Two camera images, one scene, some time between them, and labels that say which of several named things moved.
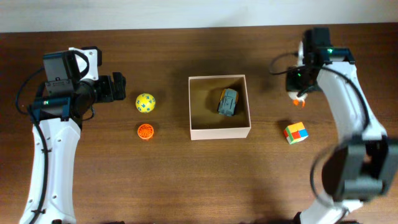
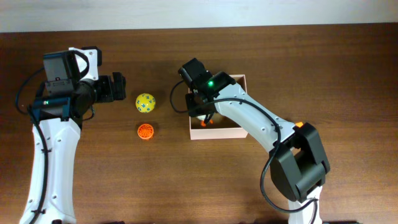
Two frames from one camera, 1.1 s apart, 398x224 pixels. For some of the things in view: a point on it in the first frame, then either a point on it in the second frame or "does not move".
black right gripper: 291,85 to 191,108
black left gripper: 115,94 does not move
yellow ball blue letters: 145,102 does not move
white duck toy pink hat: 298,101 to 227,112
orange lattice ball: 145,130 does not move
